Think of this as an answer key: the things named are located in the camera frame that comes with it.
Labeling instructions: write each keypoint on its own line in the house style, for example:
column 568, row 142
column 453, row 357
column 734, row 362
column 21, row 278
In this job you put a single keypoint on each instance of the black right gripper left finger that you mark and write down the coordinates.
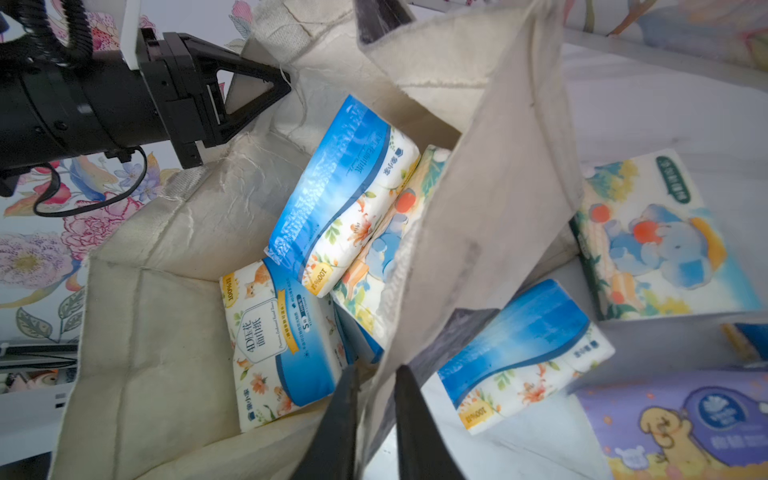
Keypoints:
column 332, row 453

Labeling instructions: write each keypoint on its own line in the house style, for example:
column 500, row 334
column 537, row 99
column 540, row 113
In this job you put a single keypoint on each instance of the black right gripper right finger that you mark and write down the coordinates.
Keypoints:
column 422, row 453

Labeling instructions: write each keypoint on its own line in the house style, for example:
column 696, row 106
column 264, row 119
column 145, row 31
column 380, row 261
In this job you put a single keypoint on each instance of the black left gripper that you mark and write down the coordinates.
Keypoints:
column 186, row 90

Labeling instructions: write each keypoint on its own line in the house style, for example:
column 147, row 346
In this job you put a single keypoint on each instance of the orange blue tissue pack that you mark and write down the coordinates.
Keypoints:
column 288, row 347

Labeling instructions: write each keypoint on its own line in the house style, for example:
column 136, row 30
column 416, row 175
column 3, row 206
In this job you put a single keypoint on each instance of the blue white floral tissue pack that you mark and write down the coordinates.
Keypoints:
column 535, row 347

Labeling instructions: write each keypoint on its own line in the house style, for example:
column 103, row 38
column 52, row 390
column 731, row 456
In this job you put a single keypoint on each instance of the blue tissue pack edge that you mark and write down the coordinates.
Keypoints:
column 359, row 168

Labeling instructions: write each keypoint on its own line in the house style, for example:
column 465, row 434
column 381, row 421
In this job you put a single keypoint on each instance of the cream canvas tote bag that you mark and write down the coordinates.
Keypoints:
column 155, row 393

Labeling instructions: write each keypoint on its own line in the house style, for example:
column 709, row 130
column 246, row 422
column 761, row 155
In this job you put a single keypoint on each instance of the blue barcode tissue pack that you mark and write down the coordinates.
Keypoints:
column 749, row 340

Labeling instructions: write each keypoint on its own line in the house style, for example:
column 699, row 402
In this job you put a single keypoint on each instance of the purple tissue pack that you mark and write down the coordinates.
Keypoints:
column 707, row 424

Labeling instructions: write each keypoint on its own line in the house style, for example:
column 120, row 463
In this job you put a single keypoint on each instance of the colourful tissue pack at back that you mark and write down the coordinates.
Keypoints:
column 651, row 248

